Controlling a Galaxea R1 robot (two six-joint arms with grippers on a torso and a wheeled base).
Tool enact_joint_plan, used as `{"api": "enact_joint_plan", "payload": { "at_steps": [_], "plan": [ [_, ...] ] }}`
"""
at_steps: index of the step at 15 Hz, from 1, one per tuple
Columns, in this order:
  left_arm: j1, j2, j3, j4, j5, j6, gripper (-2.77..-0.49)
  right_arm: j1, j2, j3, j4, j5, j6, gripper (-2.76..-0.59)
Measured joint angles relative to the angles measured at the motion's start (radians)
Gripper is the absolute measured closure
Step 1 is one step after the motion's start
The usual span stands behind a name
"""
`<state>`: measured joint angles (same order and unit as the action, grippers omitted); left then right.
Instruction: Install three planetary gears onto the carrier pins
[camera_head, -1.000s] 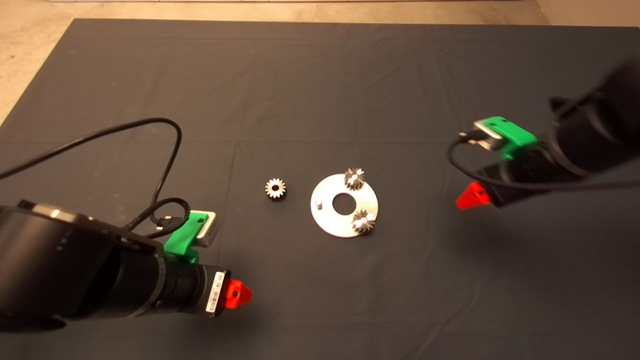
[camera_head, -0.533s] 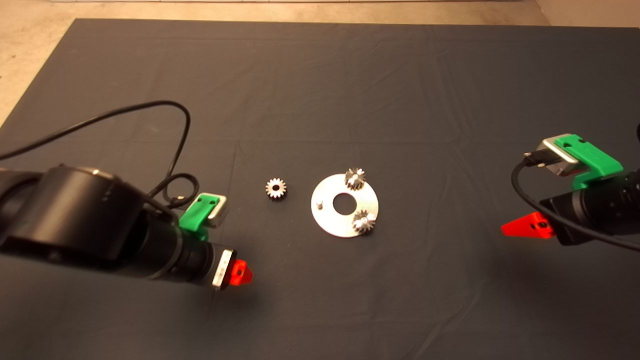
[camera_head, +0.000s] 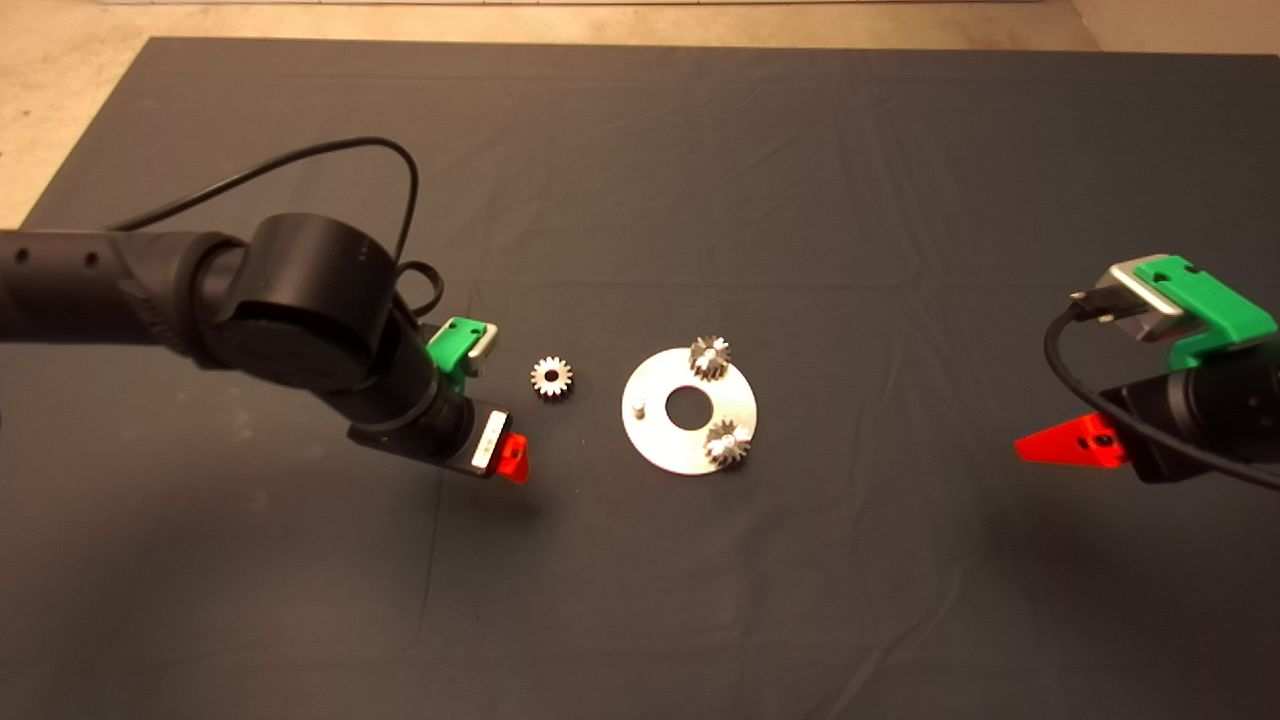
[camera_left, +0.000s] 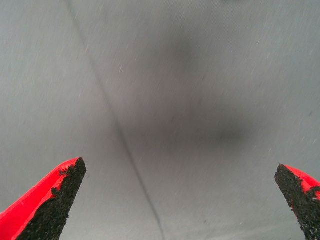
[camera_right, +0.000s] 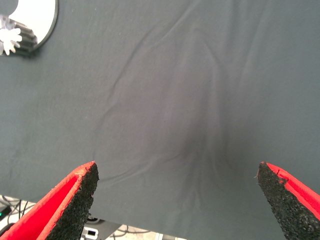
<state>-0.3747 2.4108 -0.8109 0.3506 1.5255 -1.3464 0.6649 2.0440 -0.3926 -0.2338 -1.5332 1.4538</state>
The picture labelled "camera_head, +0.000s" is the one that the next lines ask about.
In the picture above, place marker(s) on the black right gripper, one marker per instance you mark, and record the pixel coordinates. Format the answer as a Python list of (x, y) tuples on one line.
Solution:
[(1220, 410)]

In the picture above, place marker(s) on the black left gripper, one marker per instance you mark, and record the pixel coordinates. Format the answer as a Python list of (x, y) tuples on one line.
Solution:
[(440, 435)]

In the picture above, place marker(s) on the small steel planetary gear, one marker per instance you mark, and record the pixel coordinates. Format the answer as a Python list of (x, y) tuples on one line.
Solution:
[(709, 357), (728, 443), (551, 378)]

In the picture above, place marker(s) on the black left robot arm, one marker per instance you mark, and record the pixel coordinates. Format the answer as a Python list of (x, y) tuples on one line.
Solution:
[(300, 300)]

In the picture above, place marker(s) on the round metal carrier plate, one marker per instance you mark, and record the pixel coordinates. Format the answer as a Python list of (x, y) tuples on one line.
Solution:
[(660, 440)]

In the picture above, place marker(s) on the dark grey table cloth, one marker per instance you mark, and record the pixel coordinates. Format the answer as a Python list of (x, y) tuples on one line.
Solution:
[(640, 600)]

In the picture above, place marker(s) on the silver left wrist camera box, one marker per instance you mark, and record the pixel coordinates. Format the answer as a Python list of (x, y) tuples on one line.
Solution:
[(484, 342)]

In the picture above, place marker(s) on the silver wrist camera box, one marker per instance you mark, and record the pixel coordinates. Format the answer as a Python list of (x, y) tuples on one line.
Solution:
[(1150, 305), (484, 342)]

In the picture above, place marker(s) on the green left camera mount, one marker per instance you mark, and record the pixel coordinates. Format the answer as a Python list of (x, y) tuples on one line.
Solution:
[(452, 345)]

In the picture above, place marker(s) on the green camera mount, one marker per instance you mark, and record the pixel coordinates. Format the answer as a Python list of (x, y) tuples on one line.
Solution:
[(452, 345), (1220, 310)]

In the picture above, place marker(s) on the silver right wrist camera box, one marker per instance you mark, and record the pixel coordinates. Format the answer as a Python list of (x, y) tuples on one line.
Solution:
[(1150, 305)]

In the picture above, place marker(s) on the green right camera mount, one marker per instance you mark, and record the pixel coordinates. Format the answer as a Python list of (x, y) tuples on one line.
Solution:
[(1220, 310)]

